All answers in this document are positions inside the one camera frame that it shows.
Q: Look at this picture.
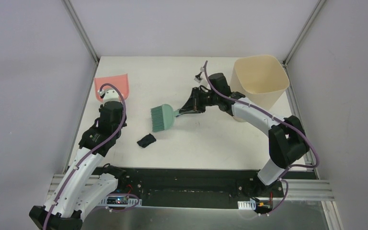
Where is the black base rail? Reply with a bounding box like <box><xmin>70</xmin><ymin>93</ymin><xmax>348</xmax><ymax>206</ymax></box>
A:
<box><xmin>92</xmin><ymin>166</ymin><xmax>318</xmax><ymax>210</ymax></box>

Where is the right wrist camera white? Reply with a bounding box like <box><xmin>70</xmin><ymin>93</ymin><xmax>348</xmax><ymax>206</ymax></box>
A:
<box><xmin>194</xmin><ymin>67</ymin><xmax>207</xmax><ymax>86</ymax></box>

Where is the beige waste bin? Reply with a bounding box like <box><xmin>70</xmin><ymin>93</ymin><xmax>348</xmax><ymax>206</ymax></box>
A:
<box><xmin>229</xmin><ymin>55</ymin><xmax>290</xmax><ymax>110</ymax></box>

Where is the pink plastic dustpan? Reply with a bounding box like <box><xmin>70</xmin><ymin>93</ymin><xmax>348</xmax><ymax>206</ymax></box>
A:
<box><xmin>93</xmin><ymin>73</ymin><xmax>130</xmax><ymax>103</ymax></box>

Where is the right white cable duct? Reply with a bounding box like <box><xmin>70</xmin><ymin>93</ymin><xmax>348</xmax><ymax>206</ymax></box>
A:
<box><xmin>237</xmin><ymin>200</ymin><xmax>256</xmax><ymax>210</ymax></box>

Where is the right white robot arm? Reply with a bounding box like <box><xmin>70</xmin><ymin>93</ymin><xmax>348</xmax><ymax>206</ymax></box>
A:
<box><xmin>174</xmin><ymin>73</ymin><xmax>310</xmax><ymax>196</ymax></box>

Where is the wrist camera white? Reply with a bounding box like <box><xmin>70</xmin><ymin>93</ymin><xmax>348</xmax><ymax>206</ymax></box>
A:
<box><xmin>194</xmin><ymin>67</ymin><xmax>207</xmax><ymax>86</ymax></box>
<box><xmin>98</xmin><ymin>88</ymin><xmax>121</xmax><ymax>103</ymax></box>

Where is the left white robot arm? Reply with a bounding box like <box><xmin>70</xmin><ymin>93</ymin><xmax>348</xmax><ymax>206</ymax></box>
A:
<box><xmin>29</xmin><ymin>101</ymin><xmax>127</xmax><ymax>230</ymax></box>

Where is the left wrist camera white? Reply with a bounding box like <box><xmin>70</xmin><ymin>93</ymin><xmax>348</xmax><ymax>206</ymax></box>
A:
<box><xmin>98</xmin><ymin>88</ymin><xmax>121</xmax><ymax>103</ymax></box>

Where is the left white cable duct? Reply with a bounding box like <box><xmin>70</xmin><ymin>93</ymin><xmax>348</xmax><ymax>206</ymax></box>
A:
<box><xmin>98</xmin><ymin>196</ymin><xmax>142</xmax><ymax>208</ymax></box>

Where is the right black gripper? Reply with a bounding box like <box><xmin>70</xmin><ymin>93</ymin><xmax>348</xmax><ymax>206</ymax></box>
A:
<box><xmin>180</xmin><ymin>87</ymin><xmax>219</xmax><ymax>114</ymax></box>

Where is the green hand brush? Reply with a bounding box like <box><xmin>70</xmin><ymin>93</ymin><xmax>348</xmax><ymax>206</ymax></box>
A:
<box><xmin>150</xmin><ymin>104</ymin><xmax>182</xmax><ymax>132</ymax></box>

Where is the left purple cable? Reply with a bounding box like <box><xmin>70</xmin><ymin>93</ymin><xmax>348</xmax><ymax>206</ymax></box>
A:
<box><xmin>43</xmin><ymin>83</ymin><xmax>140</xmax><ymax>230</ymax></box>

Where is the black paper scrap near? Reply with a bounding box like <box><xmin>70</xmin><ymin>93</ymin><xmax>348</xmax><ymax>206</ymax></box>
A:
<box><xmin>137</xmin><ymin>134</ymin><xmax>157</xmax><ymax>148</ymax></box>

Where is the white cable duct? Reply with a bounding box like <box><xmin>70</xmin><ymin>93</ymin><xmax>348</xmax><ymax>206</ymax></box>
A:
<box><xmin>237</xmin><ymin>200</ymin><xmax>256</xmax><ymax>210</ymax></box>
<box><xmin>98</xmin><ymin>196</ymin><xmax>142</xmax><ymax>208</ymax></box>

